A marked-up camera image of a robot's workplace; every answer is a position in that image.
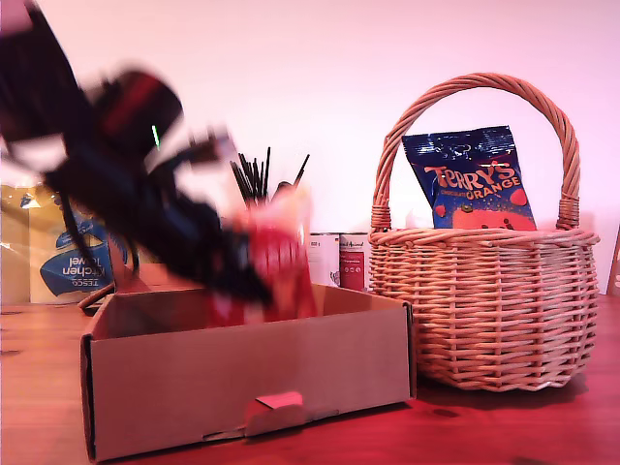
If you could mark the yellow kitchen towel pack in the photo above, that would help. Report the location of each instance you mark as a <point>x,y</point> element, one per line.
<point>63,271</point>

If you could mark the brown cardboard box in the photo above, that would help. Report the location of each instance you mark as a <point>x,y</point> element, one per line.
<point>242,378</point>

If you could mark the arm pale camera box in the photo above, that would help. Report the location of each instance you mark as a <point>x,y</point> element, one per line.
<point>218,145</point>

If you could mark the white crumpled paper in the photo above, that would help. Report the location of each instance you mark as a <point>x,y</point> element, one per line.
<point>416,218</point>

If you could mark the single slanted black stick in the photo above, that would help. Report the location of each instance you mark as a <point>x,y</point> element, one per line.
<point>300,172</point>

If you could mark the brown leaning board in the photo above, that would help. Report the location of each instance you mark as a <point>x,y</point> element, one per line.
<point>614,266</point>

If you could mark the bundle of black sticks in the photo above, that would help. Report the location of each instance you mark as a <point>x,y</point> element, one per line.
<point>252,179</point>

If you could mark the blue Terry's mini eggs bag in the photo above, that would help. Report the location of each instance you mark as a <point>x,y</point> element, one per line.
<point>474,184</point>

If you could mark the red and orange sweets bag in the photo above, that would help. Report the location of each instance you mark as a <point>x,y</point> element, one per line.
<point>286,261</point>

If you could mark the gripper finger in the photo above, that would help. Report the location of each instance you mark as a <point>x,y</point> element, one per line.
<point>242,281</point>

